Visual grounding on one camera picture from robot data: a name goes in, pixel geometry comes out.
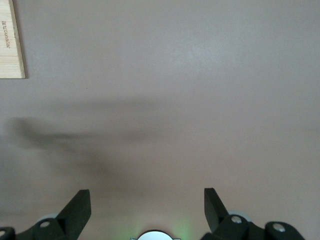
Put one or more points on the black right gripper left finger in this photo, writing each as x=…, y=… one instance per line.
x=72, y=215

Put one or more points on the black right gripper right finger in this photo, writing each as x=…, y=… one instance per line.
x=217, y=212

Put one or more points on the wooden cutting board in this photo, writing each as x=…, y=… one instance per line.
x=10, y=50

